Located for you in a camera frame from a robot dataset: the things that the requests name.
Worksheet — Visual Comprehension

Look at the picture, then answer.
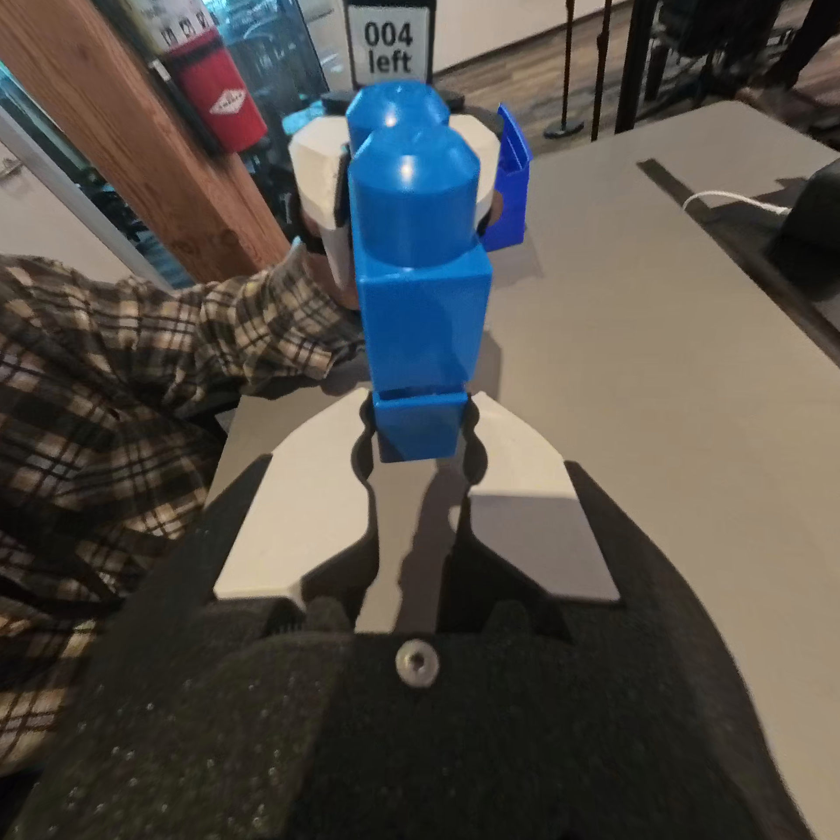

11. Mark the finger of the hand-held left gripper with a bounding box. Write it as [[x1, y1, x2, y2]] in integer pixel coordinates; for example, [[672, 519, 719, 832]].
[[448, 114, 505, 227], [287, 115, 361, 291]]

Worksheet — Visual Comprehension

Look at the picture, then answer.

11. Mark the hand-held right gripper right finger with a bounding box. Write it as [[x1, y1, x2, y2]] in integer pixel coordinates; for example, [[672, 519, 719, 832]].
[[445, 390, 622, 632]]

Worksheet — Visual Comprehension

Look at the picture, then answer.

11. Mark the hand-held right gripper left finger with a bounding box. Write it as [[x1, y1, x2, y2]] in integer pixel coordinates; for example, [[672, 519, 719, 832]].
[[213, 390, 383, 619]]

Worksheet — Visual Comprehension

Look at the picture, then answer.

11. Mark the blue plastic bin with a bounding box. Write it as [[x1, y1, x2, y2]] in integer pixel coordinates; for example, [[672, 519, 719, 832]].
[[481, 103, 532, 254]]

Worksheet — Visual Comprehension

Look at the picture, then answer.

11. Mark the blue one-stud block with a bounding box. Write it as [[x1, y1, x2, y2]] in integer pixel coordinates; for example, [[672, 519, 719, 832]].
[[371, 387, 469, 465]]

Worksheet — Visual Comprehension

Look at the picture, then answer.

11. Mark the blue two-stud block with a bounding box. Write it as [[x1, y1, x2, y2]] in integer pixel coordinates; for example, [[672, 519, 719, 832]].
[[345, 81, 494, 396]]

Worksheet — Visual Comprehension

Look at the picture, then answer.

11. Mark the person's left forearm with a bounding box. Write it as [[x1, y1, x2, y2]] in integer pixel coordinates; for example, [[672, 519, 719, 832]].
[[0, 252, 370, 427]]

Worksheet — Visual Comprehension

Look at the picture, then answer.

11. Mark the person's left hand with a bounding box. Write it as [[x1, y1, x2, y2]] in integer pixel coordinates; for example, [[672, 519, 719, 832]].
[[297, 239, 362, 311]]

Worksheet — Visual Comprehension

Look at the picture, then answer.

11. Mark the red fire extinguisher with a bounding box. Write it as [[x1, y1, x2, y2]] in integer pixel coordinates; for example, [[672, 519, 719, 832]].
[[150, 23, 270, 155]]

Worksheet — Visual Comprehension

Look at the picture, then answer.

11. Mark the black stanchion pole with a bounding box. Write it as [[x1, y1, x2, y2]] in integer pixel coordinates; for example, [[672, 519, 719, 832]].
[[589, 0, 613, 143], [543, 0, 586, 140]]

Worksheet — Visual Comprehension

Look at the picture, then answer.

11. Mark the wooden pillar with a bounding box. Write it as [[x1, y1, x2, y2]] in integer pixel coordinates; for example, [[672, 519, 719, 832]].
[[0, 0, 293, 291]]

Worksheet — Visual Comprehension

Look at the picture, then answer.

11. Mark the black cube charger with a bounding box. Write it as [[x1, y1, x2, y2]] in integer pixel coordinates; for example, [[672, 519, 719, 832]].
[[766, 156, 840, 280]]

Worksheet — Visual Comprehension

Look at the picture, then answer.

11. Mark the white cable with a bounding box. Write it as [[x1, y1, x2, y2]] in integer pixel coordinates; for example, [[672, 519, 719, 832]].
[[681, 189, 794, 216]]

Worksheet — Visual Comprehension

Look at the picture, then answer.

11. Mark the dark table cable channel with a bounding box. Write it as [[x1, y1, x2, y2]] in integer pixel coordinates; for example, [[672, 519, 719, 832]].
[[635, 157, 840, 368]]

